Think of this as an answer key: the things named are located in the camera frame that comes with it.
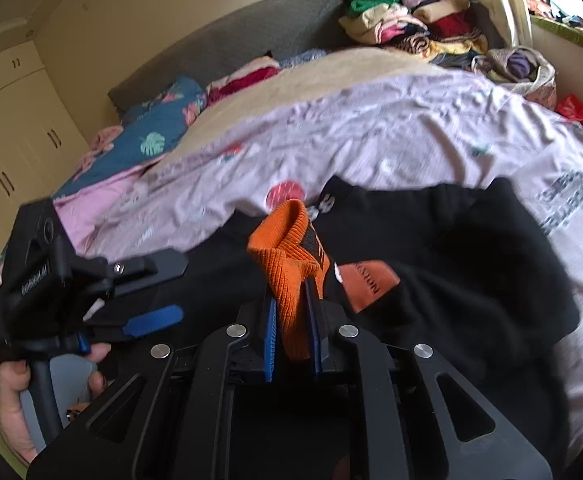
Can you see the grey quilted headboard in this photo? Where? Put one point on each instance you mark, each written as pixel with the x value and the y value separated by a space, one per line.
pixel 283 28

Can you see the beige blanket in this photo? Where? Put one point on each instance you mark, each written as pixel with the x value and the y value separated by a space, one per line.
pixel 306 82

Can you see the cream wardrobe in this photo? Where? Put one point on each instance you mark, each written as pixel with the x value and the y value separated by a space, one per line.
pixel 39 142

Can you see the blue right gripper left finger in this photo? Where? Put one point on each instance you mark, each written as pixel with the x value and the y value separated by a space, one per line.
pixel 270 334

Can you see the pink blanket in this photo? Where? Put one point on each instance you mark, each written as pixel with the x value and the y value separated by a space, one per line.
pixel 81 211

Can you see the stack folded clothes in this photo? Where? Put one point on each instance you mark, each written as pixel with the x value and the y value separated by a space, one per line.
pixel 450 33
pixel 379 22

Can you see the left stack folded clothes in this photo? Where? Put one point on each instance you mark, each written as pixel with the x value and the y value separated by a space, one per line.
pixel 379 22

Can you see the red plastic bag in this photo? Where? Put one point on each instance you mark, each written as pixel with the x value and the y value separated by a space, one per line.
pixel 571 108

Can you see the right stack folded clothes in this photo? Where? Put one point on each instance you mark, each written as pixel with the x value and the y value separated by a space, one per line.
pixel 450 33

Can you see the teal floral leaf quilt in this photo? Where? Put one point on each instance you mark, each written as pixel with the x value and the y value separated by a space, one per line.
pixel 148 131

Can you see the black sweater orange cuffs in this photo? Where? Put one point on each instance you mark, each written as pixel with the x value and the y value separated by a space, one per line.
pixel 467 270

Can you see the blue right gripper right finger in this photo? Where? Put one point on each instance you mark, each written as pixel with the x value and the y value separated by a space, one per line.
pixel 310 289

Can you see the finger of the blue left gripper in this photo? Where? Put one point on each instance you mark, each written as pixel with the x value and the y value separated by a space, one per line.
pixel 153 321
pixel 124 277

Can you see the red and cream pillow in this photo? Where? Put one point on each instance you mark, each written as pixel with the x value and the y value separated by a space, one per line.
pixel 255 71

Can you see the pink strawberry print duvet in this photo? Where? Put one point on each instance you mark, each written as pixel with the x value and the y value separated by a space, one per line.
pixel 408 131

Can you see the left hand painted nails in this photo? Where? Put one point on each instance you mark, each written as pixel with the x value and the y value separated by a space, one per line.
pixel 15 378

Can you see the bag with purple cloth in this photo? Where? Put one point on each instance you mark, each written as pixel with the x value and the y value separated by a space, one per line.
pixel 521 70

